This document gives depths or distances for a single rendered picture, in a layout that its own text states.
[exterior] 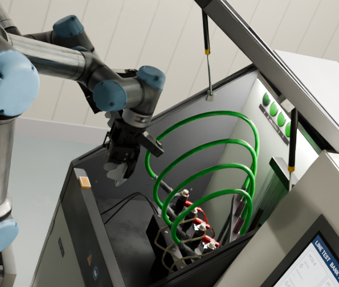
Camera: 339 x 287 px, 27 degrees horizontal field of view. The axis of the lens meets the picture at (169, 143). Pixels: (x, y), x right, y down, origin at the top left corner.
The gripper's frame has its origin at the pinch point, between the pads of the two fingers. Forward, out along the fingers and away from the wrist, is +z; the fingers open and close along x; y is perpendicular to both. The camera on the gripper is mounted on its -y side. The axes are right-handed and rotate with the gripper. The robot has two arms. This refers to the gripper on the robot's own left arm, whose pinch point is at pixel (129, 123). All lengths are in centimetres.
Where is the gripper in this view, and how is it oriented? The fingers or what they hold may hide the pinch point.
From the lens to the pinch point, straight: 207.3
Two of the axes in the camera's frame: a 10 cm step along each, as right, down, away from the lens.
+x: 1.8, 3.5, -9.2
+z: 4.3, 8.1, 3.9
